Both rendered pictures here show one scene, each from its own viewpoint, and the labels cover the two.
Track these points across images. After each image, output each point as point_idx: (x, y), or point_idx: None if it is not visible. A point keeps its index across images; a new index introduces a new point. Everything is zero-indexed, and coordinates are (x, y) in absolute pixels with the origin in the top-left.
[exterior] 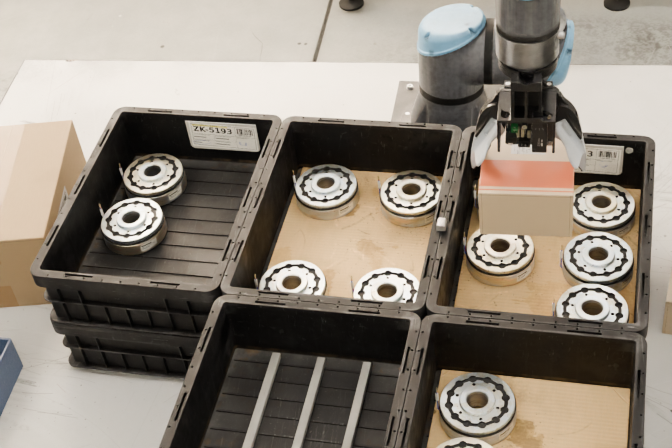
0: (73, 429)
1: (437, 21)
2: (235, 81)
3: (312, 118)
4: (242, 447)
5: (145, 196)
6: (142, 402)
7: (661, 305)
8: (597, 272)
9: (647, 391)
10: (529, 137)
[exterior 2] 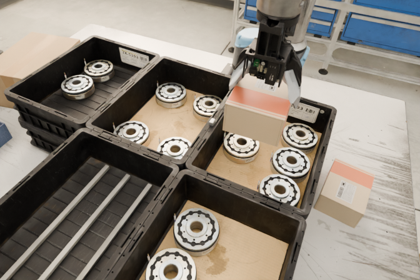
0: (14, 174)
1: (246, 32)
2: (164, 49)
3: (174, 59)
4: (60, 214)
5: (89, 75)
6: None
7: (316, 193)
8: (288, 170)
9: None
10: (265, 72)
